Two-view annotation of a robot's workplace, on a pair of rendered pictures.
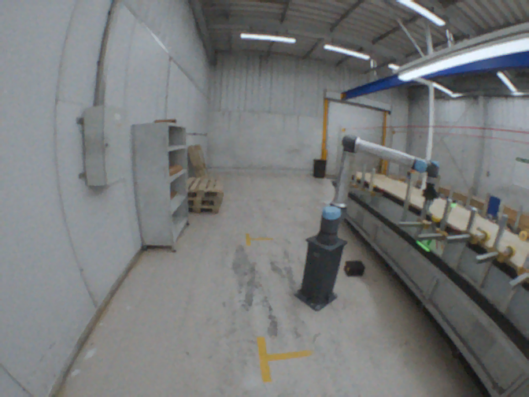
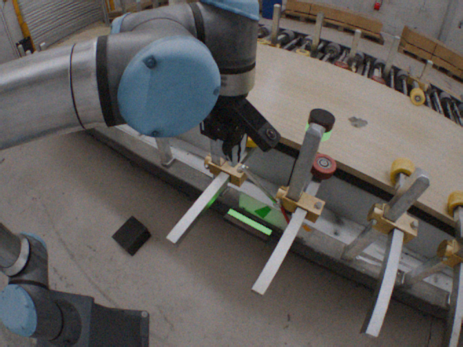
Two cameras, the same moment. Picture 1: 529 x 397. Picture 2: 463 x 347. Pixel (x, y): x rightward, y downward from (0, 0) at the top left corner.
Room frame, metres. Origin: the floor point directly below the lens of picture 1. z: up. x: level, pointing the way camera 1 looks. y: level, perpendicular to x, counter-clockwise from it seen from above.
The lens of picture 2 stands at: (1.05, -0.91, 1.41)
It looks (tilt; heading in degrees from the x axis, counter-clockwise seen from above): 51 degrees down; 303
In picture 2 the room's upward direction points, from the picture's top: straight up
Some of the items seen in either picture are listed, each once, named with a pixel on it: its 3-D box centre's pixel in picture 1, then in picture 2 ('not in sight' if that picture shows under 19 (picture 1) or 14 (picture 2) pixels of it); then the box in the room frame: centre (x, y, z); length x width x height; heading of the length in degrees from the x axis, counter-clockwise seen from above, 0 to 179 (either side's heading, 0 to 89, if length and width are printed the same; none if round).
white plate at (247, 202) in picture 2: (432, 243); (274, 217); (1.13, -1.29, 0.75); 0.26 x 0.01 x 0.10; 1
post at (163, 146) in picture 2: (406, 203); (156, 119); (1.62, -1.30, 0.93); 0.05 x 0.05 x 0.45; 1
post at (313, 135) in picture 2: (442, 230); (293, 193); (1.10, -1.31, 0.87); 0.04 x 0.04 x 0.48; 1
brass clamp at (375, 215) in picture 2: (469, 235); (392, 222); (0.83, -1.32, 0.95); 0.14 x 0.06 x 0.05; 1
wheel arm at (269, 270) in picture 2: (438, 236); (295, 223); (1.06, -1.25, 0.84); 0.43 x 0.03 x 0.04; 91
